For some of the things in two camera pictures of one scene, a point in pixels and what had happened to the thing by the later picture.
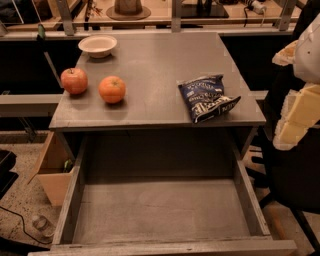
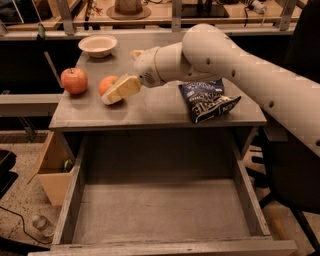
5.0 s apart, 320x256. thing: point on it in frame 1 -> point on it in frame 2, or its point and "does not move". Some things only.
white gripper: (308, 56) -> (145, 68)
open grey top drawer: (163, 194) does not move
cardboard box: (50, 168) does not move
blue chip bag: (205, 97) does not move
